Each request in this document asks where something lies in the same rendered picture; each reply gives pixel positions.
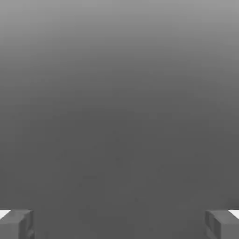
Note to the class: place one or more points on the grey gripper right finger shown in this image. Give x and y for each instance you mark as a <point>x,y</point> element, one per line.
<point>223,225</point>

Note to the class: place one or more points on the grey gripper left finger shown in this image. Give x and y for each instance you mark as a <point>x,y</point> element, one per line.
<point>15,225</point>

